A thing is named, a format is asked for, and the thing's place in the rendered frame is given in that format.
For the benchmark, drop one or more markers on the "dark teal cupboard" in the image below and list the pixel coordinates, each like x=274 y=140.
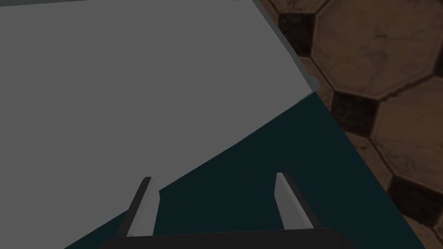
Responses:
x=235 y=180

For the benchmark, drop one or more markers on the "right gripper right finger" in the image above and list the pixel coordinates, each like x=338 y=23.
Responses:
x=292 y=207

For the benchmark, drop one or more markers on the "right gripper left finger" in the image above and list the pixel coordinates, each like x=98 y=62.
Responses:
x=142 y=211

